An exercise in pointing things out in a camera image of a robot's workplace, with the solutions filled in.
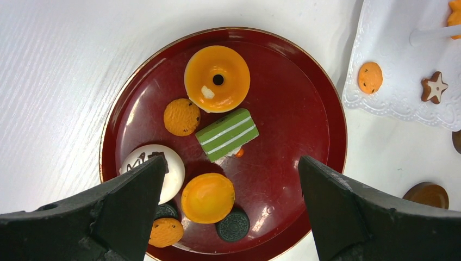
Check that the dark red round tray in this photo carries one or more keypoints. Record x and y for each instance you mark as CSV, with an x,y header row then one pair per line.
x,y
296,109

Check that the far brown wooden coaster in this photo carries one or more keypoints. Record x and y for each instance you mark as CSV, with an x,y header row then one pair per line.
x,y
456,139

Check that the orange glazed donut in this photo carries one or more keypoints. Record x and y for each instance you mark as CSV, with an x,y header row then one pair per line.
x,y
217,79

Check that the chocolate chip cookie upper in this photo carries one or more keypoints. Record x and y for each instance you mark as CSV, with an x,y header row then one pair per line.
x,y
181,117

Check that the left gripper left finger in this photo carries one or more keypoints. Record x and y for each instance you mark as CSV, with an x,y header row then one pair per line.
x,y
111,221

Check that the chocolate chip cookie lower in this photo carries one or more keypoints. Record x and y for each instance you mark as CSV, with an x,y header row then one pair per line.
x,y
165,232

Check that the brown wooden coaster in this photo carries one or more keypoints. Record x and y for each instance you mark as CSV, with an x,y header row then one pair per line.
x,y
429,194
456,139

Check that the large orange egg tart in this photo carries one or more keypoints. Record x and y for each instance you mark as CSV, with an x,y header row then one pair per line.
x,y
208,198

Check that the near brown wooden coaster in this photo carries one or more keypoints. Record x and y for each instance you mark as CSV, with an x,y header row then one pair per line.
x,y
429,194

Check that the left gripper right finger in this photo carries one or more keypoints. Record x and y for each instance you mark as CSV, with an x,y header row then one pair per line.
x,y
353,221

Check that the white chocolate-drizzled donut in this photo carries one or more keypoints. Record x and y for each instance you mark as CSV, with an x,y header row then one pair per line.
x,y
175,176

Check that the white three-tier dessert stand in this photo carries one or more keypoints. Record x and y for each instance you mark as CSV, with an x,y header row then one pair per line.
x,y
383,32

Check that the small chip cookie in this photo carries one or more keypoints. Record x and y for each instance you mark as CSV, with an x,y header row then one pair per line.
x,y
370,77

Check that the green striped cake slice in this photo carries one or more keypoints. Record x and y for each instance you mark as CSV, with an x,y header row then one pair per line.
x,y
227,135

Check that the chocolate chip cookie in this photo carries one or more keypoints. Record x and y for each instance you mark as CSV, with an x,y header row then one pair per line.
x,y
165,232
181,117

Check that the orange fish-shaped pastry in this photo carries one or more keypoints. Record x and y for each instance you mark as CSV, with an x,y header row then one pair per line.
x,y
454,17

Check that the dark chocolate sandwich cookie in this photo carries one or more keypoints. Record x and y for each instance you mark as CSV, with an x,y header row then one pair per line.
x,y
234,227

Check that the white star cookie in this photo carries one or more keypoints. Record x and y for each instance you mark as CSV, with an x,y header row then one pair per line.
x,y
433,88

